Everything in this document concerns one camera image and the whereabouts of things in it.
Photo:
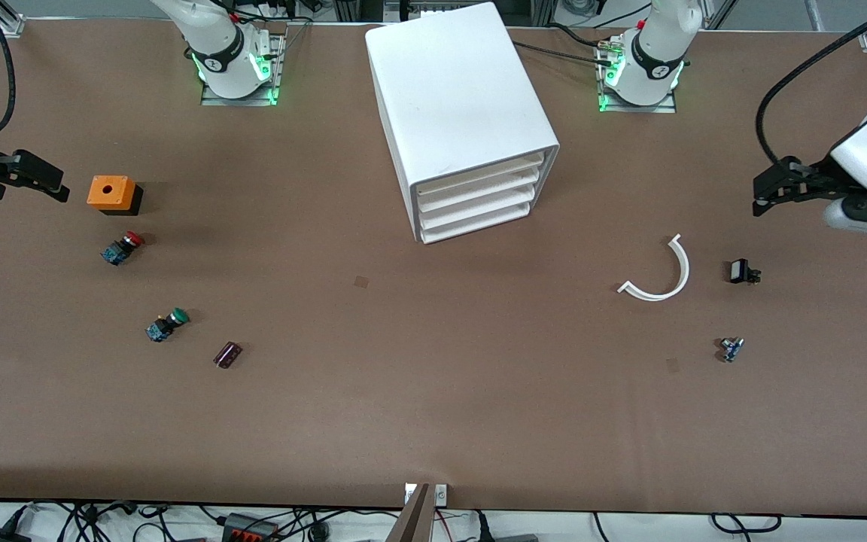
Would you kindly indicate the white metal bracket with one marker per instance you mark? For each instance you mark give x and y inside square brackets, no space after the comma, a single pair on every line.
[441,494]

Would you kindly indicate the black power strip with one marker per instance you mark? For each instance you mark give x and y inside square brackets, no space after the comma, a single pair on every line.
[249,527]

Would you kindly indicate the green push button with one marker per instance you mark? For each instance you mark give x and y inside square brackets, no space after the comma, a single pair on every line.
[166,324]

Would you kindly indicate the small black electronic component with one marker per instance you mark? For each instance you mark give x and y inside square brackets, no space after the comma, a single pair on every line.
[740,271]

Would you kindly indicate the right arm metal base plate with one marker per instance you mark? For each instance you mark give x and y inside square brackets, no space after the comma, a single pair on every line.
[277,71]

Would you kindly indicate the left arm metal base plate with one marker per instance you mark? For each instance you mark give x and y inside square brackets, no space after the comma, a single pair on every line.
[640,108]

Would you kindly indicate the small blue electronic component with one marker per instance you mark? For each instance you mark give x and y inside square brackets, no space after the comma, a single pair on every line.
[731,349]

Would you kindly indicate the purple cylindrical capacitor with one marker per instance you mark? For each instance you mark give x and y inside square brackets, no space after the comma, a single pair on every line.
[227,354]

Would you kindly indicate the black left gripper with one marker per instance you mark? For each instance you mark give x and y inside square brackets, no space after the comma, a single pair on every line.
[816,176]

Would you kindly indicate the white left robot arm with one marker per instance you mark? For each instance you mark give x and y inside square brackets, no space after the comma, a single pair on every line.
[652,45]

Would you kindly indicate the orange button box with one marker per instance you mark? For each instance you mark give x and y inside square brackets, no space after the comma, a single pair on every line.
[110,192]

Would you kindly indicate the white curved plastic piece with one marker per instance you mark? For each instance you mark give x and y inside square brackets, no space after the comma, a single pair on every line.
[680,271]

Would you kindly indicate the red push button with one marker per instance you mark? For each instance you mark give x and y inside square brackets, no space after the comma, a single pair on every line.
[121,248]

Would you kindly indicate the white plastic drawer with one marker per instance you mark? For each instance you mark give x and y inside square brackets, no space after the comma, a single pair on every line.
[477,205]
[476,221]
[479,190]
[479,172]

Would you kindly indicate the brown wooden strip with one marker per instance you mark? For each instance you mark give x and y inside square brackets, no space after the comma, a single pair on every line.
[412,519]

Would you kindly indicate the white drawer cabinet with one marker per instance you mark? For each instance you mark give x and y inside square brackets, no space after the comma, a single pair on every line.
[456,90]

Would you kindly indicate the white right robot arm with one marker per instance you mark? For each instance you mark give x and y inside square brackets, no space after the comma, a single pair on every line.
[215,45]

